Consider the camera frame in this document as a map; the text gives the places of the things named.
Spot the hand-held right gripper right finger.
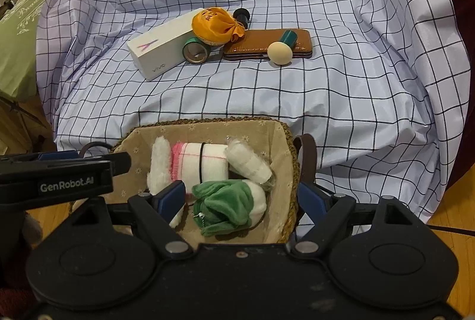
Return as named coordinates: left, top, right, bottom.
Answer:
left=291, top=181, right=409, bottom=256

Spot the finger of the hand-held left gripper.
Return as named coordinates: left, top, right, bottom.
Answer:
left=79, top=152, right=132, bottom=176

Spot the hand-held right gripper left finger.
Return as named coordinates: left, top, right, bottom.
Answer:
left=69, top=180, right=191, bottom=254

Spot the white plush dog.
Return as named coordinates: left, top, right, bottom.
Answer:
left=146, top=136, right=184, bottom=229

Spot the green and white plush vegetable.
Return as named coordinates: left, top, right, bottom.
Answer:
left=191, top=179, right=267, bottom=236

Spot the woven basket with beige liner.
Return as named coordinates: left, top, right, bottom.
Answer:
left=69, top=119, right=317, bottom=243

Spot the white gauze roll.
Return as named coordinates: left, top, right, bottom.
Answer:
left=226, top=139, right=275, bottom=191

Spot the green tape roll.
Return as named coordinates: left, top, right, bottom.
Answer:
left=183, top=36, right=210, bottom=65

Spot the beige sponge with green handle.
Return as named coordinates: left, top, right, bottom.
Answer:
left=267, top=29, right=298, bottom=66

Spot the orange fabric pouch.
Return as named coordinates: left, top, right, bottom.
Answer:
left=191, top=7, right=246, bottom=45

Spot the black foam microphone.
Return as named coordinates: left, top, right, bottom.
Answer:
left=233, top=8, right=251, bottom=28

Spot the pink and white rolled towel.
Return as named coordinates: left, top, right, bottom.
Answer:
left=169, top=142, right=230, bottom=195

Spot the black metal stand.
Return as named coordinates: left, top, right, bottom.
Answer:
left=0, top=95, right=47, bottom=143

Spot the checked lilac sheet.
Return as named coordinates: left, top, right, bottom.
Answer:
left=35, top=0, right=469, bottom=220

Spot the white cardboard box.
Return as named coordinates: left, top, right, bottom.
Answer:
left=127, top=8, right=204, bottom=81

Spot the green printed cushion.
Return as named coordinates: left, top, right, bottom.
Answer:
left=0, top=0, right=56, bottom=102

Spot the brown leather case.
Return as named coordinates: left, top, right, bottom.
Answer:
left=223, top=28, right=313, bottom=62

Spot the grey metal appliance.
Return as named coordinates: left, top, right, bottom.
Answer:
left=0, top=0, right=19, bottom=22

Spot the black hair tie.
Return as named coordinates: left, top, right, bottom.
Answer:
left=198, top=143, right=206, bottom=183

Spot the black cable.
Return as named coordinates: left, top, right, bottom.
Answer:
left=427, top=224, right=475, bottom=236

